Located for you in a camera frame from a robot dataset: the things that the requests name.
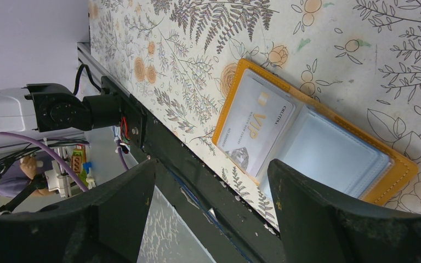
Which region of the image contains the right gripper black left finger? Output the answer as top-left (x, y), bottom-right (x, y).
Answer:
top-left (0, 160), bottom-right (156, 262)

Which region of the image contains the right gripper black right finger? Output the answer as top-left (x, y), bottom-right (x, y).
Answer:
top-left (268, 159), bottom-right (421, 262)

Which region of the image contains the orange leather card holder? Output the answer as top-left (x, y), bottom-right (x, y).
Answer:
top-left (212, 59), bottom-right (418, 205)

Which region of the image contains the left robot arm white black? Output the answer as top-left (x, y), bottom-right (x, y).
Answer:
top-left (0, 76), bottom-right (146, 148)

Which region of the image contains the floral patterned table mat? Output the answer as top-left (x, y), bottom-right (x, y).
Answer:
top-left (88, 1), bottom-right (421, 226)

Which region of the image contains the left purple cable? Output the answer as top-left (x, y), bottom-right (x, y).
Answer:
top-left (0, 131), bottom-right (89, 193)

